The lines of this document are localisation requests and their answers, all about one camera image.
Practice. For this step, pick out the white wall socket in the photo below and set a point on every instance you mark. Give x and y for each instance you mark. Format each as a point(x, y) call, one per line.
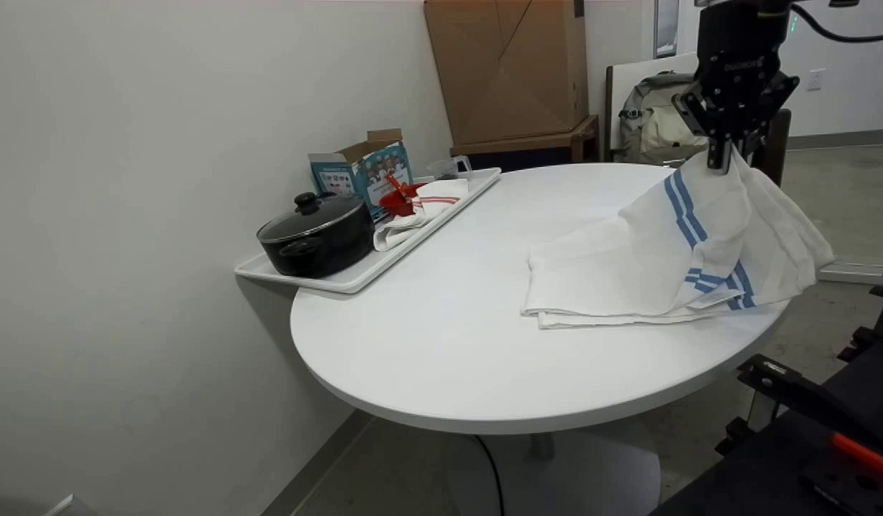
point(814, 79)

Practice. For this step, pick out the clear plastic cup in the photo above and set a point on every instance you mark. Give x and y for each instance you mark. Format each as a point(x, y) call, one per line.
point(443, 169)

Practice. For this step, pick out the white rectangular tray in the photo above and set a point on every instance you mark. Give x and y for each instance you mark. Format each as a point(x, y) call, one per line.
point(384, 254)

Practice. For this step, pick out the white towel with blue stripes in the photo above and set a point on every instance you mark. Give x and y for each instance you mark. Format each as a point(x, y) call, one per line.
point(649, 258)

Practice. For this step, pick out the window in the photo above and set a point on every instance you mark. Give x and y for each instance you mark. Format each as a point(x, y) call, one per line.
point(666, 27)

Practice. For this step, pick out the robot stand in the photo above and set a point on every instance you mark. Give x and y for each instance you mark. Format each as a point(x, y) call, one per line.
point(828, 451)

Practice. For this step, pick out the dark wooden chair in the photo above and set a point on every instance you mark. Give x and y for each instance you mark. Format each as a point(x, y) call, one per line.
point(767, 147)

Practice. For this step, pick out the white towel with red stripes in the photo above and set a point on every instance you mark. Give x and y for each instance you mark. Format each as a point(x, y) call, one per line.
point(420, 211)

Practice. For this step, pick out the low wooden bench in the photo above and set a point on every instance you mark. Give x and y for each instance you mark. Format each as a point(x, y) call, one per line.
point(535, 147)

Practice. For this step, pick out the red plastic cup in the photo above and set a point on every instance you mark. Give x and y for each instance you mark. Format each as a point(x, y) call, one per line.
point(400, 201)

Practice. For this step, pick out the glass pot lid black knob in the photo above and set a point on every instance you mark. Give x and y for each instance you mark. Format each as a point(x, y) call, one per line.
point(309, 215)

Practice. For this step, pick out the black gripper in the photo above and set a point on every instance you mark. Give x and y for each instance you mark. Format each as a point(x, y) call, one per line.
point(742, 36)

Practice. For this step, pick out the large brown cardboard box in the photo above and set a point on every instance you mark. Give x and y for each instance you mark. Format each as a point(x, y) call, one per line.
point(509, 68)

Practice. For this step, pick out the teal printed cardboard box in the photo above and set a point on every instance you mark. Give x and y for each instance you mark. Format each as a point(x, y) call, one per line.
point(363, 172)

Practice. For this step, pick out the grey and beige backpack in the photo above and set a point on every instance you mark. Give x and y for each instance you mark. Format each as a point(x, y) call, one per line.
point(653, 118)

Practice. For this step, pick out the black cooking pot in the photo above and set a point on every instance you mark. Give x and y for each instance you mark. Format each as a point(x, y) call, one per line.
point(320, 244)

